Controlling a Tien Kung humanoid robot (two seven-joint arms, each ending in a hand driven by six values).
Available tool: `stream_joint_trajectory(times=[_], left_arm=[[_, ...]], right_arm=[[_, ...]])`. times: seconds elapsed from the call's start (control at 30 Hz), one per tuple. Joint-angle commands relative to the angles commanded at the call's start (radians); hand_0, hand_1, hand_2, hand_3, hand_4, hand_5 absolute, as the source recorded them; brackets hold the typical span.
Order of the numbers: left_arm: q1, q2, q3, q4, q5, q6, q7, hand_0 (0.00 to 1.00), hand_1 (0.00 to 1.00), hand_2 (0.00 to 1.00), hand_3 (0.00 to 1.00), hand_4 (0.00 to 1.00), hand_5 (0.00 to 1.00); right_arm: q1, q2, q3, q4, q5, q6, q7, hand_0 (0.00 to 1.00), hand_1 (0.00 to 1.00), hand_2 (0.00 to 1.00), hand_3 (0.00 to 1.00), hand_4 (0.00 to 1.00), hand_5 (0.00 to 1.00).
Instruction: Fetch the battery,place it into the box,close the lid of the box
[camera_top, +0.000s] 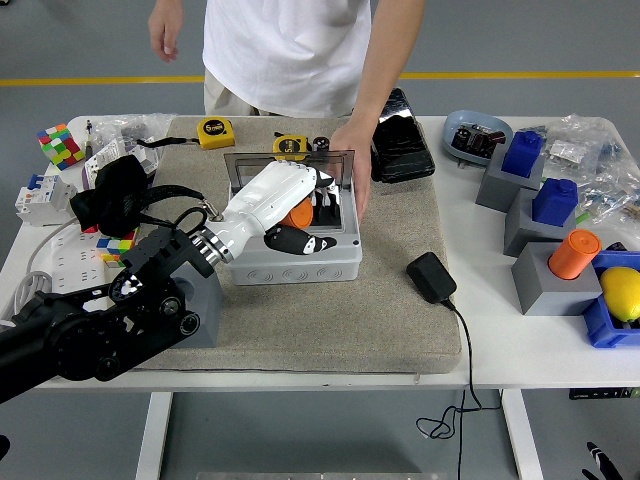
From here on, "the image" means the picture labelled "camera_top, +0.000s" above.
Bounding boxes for blue plastic block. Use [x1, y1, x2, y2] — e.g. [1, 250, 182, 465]
[531, 177, 579, 227]
[501, 130, 545, 179]

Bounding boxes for white circuit breaker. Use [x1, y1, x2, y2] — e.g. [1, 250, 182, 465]
[13, 172, 79, 229]

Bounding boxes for white power strip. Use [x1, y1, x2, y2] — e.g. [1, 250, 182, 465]
[49, 224, 126, 312]

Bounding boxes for black table control panel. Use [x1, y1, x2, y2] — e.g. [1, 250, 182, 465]
[568, 387, 640, 401]

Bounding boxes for blue plastic bin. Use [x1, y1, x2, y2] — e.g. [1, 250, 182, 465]
[582, 249, 640, 350]

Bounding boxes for light blue dish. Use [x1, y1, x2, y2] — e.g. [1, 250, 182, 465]
[443, 109, 515, 169]

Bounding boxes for large colourful puzzle cube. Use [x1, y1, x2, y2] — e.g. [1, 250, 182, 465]
[36, 123, 86, 172]

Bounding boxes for grey plastic junction box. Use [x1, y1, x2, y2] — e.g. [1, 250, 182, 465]
[223, 174, 364, 286]

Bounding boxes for beige fabric mat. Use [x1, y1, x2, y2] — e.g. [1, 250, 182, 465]
[134, 115, 464, 375]

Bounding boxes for round yellow tape measure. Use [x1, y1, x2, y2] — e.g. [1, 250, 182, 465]
[272, 131, 309, 161]

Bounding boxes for small bag of white parts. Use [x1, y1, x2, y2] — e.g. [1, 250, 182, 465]
[547, 138, 586, 164]

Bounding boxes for person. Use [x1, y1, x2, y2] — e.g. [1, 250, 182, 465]
[202, 0, 427, 119]

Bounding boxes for small colourful puzzle cube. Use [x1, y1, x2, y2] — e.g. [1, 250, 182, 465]
[96, 228, 139, 270]

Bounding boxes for clear bags of small parts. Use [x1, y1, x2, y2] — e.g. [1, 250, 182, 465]
[529, 113, 640, 224]

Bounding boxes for black tape measure strap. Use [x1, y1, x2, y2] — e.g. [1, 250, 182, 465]
[135, 136, 201, 149]

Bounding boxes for small white electrical module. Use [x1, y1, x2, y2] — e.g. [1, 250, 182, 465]
[130, 147, 161, 175]

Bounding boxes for person's right hand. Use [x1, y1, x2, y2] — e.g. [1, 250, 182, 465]
[148, 14, 180, 64]

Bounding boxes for white table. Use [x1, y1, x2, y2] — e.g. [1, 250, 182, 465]
[0, 114, 640, 480]

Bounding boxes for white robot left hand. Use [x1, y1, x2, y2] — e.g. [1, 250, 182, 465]
[205, 159, 341, 260]

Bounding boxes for square yellow tape measure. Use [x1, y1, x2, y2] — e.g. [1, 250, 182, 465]
[196, 116, 237, 150]

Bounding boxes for clear bag of metal parts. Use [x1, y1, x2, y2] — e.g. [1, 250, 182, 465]
[89, 112, 176, 151]

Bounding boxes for yellow lemon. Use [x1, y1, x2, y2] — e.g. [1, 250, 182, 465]
[599, 266, 640, 323]

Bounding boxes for black foot pedal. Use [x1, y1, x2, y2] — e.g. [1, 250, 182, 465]
[369, 87, 437, 184]

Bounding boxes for dark electronic components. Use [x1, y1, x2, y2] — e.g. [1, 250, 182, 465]
[451, 122, 506, 160]

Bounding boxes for white packaged card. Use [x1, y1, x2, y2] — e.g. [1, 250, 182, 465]
[81, 138, 126, 190]

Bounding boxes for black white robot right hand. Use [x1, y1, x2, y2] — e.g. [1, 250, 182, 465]
[581, 441, 626, 480]

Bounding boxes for black adapter cord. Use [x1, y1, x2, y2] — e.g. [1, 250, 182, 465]
[415, 297, 503, 441]

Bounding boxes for person's left hand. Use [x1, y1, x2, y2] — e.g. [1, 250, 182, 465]
[329, 119, 376, 219]

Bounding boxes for grey block with round hole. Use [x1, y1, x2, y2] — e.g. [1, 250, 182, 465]
[172, 259, 224, 349]

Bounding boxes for black cloth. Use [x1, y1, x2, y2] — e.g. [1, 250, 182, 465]
[69, 154, 151, 237]

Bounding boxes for grey block holder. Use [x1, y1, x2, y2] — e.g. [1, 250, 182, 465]
[510, 241, 604, 317]
[474, 144, 547, 215]
[503, 187, 581, 259]

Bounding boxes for black power adapter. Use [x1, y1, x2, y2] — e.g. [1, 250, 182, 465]
[405, 251, 458, 305]

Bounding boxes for smoky transparent box lid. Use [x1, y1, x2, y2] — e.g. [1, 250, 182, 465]
[223, 148, 357, 201]

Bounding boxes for orange cylinder battery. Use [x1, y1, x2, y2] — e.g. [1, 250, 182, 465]
[279, 199, 315, 229]
[548, 228, 603, 281]

